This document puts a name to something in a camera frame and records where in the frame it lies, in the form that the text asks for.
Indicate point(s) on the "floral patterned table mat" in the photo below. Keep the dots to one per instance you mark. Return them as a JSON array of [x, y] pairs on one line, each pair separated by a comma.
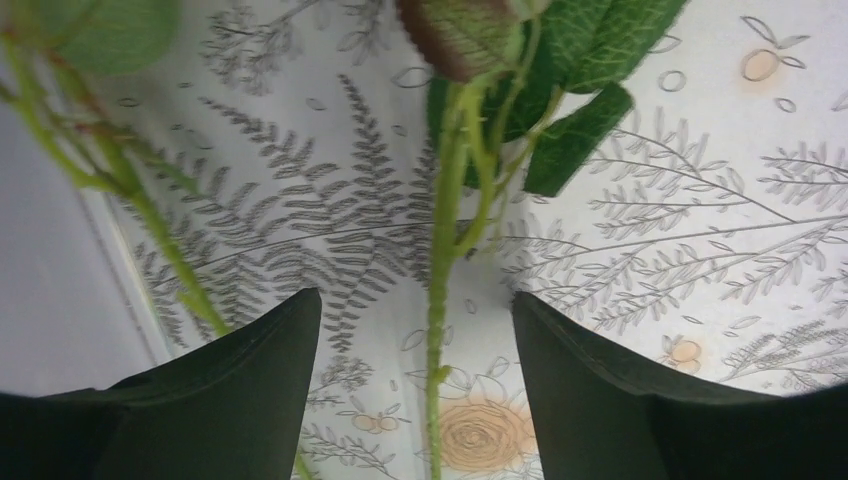
[[708, 233]]

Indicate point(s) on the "pink fake flower bunch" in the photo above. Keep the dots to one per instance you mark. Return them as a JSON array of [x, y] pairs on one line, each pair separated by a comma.
[[52, 48]]

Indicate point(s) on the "green leafy flower stem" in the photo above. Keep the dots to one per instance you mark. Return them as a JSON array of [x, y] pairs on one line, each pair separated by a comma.
[[521, 86]]

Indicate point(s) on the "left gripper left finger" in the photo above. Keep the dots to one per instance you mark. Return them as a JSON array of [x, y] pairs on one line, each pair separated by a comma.
[[231, 409]]

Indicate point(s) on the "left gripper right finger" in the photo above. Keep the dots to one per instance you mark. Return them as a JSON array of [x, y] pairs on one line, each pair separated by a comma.
[[602, 411]]

